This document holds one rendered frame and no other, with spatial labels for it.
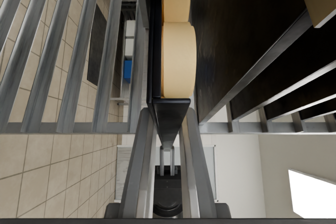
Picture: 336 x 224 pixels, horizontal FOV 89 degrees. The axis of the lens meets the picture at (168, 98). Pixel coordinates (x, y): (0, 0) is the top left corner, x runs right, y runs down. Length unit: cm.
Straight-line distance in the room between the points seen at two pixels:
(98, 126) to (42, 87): 21
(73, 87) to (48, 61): 13
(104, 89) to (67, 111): 12
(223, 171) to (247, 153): 63
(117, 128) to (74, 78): 20
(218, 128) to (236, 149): 355
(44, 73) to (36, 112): 12
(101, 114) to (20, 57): 33
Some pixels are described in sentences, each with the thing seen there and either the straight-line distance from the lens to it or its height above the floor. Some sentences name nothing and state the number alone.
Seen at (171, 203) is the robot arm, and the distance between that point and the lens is 45.
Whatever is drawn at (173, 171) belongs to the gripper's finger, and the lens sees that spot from 41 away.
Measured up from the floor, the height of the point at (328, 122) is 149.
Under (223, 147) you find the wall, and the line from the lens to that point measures 393.
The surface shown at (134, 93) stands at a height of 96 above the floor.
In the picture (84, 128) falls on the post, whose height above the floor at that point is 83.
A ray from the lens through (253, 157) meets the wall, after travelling 419.
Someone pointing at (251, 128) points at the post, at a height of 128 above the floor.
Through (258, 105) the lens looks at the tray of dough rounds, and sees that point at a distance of 36.
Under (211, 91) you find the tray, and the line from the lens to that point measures 32.
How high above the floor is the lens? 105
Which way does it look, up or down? level
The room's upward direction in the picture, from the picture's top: 90 degrees clockwise
